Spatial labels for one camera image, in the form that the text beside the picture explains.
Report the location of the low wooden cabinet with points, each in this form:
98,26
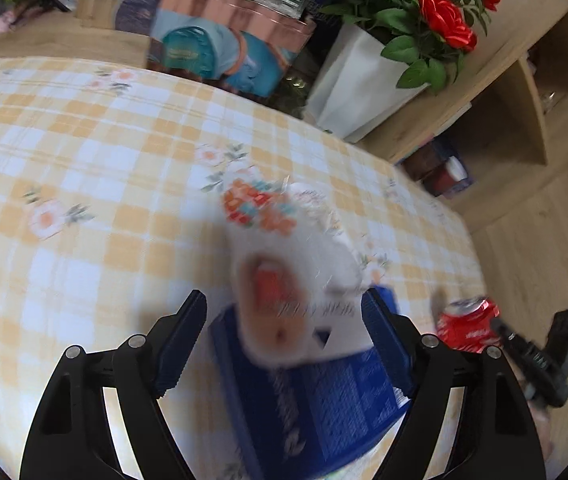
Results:
64,40

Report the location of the red artificial rose plant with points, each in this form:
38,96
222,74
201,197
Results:
444,15

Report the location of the large wooden shelf unit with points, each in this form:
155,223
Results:
514,110

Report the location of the pink cloth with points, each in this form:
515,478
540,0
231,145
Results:
1,22

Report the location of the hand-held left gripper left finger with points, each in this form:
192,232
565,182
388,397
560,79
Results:
184,350

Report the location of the blue packet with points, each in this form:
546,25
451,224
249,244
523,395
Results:
334,410

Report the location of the pink bottle multipack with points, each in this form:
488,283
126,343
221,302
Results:
224,45

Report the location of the crushed red can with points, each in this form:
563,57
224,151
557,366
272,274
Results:
464,330

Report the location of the yellow plaid floral tablecloth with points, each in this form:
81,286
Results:
114,185

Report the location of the white angular vase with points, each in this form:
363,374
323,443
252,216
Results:
354,85

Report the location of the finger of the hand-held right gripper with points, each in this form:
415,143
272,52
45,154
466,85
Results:
511,342

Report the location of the white printed packet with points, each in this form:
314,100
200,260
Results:
289,270

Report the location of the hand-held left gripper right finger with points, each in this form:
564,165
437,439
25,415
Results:
389,345

